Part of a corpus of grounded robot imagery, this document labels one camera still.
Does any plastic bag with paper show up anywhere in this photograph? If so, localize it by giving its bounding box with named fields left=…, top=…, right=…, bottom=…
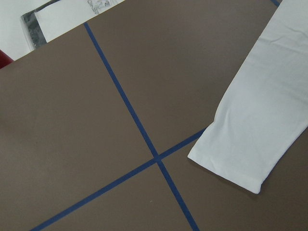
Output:
left=21, top=0, right=122, bottom=51

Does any red cylinder object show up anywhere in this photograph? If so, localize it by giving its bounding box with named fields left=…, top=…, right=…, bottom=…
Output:
left=0, top=50, right=13, bottom=69

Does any white long-sleeve printed shirt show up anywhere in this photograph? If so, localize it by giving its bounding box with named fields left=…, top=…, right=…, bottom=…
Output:
left=188, top=0, right=308, bottom=194

